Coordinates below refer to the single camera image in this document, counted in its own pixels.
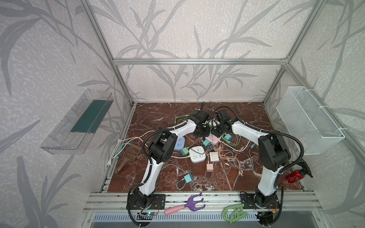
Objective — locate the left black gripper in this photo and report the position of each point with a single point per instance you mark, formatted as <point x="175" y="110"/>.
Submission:
<point x="202" y="129"/>

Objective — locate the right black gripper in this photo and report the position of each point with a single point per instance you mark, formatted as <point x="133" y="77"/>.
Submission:
<point x="216" y="130"/>

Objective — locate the teal charger plug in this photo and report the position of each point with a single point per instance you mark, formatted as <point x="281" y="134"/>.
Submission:
<point x="188" y="178"/>
<point x="206" y="143"/>

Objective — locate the white power socket block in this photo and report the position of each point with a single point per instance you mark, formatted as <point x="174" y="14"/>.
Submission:
<point x="197" y="154"/>

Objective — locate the green charger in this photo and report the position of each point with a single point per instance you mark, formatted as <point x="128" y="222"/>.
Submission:
<point x="184" y="151"/>

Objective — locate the white charger plug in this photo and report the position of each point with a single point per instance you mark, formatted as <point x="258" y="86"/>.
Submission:
<point x="214" y="156"/>

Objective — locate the pink charger plug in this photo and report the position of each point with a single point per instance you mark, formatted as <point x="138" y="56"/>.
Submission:
<point x="210" y="167"/>

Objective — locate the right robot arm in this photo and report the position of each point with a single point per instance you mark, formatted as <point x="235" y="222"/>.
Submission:
<point x="273" y="151"/>

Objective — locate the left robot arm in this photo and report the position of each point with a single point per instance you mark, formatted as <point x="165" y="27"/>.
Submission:
<point x="161" y="148"/>

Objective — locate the pink power socket block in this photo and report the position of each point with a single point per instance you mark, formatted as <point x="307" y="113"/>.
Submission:
<point x="213" y="139"/>

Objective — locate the blue power socket block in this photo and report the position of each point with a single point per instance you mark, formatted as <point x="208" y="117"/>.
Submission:
<point x="180" y="144"/>

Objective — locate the purple pink hand rake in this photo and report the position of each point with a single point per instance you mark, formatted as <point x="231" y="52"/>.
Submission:
<point x="190" y="204"/>

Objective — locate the red spray bottle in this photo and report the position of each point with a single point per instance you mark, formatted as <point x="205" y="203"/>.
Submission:
<point x="300" y="174"/>

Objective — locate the green plastic clip tool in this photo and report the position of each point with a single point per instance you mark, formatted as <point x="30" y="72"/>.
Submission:
<point x="234" y="213"/>

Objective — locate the white wire mesh basket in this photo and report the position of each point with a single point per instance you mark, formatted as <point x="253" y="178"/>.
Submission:
<point x="308" y="121"/>

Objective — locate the clear plastic wall shelf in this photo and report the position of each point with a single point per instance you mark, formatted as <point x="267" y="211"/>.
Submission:
<point x="75" y="131"/>

